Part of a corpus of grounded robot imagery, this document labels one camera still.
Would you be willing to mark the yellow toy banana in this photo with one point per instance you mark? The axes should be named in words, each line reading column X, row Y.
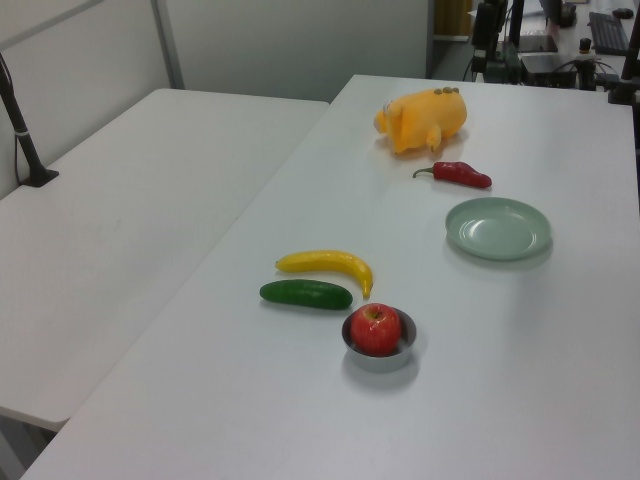
column 325, row 260

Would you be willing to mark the pale green plastic plate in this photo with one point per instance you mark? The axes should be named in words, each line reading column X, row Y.
column 500, row 230

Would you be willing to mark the green toy cucumber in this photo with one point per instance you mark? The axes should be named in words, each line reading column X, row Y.
column 305, row 294

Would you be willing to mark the red toy apple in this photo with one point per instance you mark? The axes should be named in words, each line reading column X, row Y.
column 375, row 330

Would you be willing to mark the small metal bowl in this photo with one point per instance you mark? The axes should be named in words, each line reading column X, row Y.
column 380, row 364

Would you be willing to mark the red toy chili pepper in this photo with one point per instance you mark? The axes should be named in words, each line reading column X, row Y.
column 460, row 172

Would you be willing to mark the orange plush toy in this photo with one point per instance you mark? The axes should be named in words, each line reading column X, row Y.
column 430, row 117

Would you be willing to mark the white side table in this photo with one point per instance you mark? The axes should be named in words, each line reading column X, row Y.
column 125, row 225

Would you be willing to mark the green machine base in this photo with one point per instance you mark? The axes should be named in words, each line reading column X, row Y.
column 502, row 65

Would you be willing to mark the yellow curtain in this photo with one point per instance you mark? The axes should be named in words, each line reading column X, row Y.
column 450, row 17

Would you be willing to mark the black device on stand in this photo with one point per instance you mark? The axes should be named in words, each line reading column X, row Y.
column 485, row 25

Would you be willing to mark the black electronics box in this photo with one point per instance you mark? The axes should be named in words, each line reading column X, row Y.
column 542, row 62

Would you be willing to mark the dark flat box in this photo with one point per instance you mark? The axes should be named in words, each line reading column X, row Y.
column 540, row 44

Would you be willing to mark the black vertical stand pole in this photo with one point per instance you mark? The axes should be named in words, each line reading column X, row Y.
column 516, row 20

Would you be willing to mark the black clamp stand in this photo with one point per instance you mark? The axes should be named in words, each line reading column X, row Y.
column 625, row 92

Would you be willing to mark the black computer keyboard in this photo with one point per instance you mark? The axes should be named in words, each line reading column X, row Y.
column 607, row 32

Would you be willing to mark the black computer mouse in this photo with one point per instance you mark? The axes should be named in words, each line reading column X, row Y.
column 622, row 13

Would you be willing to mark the black camera pole with base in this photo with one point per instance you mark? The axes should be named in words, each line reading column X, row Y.
column 25, row 145

